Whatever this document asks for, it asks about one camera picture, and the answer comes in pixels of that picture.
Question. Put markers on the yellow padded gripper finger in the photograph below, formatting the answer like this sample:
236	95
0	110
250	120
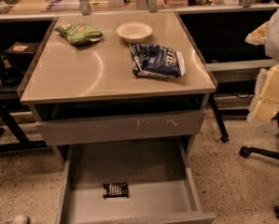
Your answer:
265	104
257	37

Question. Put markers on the black rxbar chocolate bar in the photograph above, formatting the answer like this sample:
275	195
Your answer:
115	190

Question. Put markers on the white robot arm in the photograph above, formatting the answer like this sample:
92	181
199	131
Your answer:
272	41

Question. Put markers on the grey top drawer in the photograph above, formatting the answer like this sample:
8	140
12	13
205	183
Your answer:
114	128

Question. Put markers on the open middle drawer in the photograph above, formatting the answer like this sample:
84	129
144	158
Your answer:
161	187

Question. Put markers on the grey drawer cabinet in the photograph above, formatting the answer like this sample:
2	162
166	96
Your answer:
97	80

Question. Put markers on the black office chair base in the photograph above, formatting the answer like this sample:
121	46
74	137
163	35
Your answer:
245	152

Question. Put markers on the blue white chip bag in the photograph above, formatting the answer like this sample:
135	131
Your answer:
150	60

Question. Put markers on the white bowl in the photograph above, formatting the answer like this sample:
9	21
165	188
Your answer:
134	32

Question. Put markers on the green chip bag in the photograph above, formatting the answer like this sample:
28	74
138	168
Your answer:
79	33

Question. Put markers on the white shoe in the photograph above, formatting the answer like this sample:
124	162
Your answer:
20	219

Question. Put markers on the black desk leg frame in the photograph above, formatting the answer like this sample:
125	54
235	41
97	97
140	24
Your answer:
10	103

